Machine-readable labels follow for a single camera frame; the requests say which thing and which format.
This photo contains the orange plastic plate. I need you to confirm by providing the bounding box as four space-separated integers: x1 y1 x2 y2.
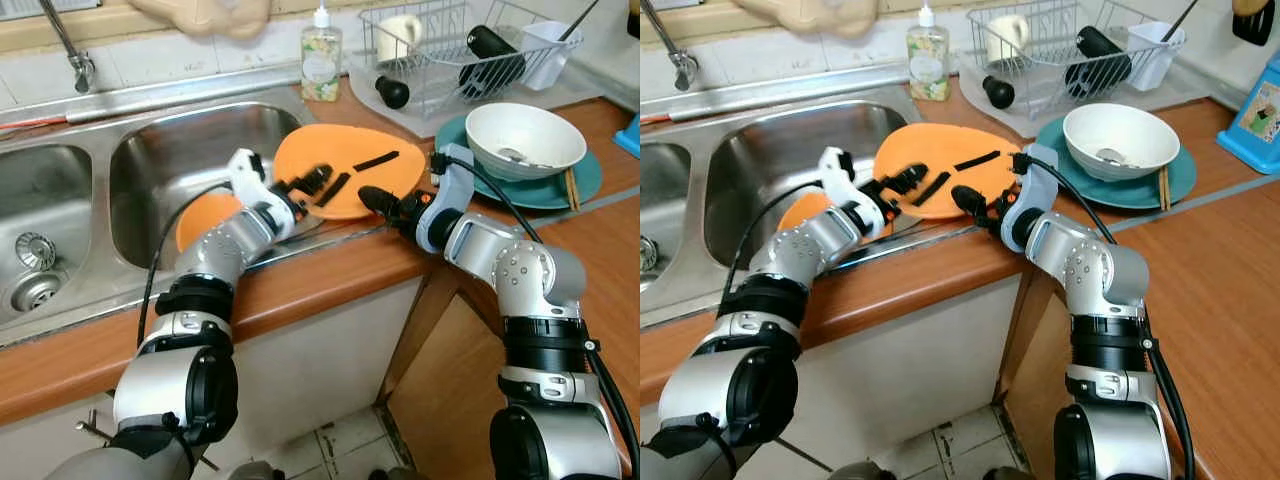
273 125 426 221
873 123 1023 221

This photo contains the stainless steel double sink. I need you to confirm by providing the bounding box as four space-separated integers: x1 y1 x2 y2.
640 68 1001 329
0 68 396 349

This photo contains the floral soap dispenser bottle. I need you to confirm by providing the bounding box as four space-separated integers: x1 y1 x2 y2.
907 3 951 103
300 4 344 103

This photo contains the white bowl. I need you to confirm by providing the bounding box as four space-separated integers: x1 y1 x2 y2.
1062 103 1181 181
466 103 588 181

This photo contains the cream mug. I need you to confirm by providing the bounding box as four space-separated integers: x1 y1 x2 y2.
985 14 1032 67
377 14 424 67

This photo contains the white cabinet door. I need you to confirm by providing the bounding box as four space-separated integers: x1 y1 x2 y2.
232 278 429 433
800 272 1023 471
0 392 113 480

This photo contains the black bottle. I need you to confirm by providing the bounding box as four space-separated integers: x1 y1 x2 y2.
458 25 527 97
1064 25 1132 97

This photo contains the green plate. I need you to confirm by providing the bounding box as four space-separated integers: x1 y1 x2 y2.
435 112 603 211
1035 115 1198 211

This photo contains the brown wooden cabinet door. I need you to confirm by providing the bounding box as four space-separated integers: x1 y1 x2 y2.
385 262 511 480
1000 268 1076 480

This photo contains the white utensil holder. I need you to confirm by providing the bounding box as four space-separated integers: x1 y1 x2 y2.
520 20 583 93
1128 20 1187 93

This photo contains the blue box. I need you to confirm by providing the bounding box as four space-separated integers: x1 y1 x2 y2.
612 110 641 159
1217 55 1280 176

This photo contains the chrome faucet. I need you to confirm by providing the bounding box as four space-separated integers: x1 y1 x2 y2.
38 0 97 95
640 0 701 93

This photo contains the black spatula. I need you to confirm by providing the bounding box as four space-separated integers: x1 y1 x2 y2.
1232 0 1277 47

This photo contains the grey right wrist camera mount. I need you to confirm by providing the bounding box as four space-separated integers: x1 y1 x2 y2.
1008 143 1061 253
428 143 478 253

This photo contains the wire dish rack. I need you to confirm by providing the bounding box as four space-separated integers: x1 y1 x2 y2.
358 0 583 121
965 0 1188 117

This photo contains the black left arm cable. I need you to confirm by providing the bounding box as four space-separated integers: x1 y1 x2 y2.
137 182 236 346
720 182 823 306

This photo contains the wooden window frame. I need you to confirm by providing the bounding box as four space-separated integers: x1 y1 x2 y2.
640 0 913 47
0 0 331 53

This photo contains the black utensil handle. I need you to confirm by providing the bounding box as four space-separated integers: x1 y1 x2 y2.
558 0 603 43
1160 0 1202 43

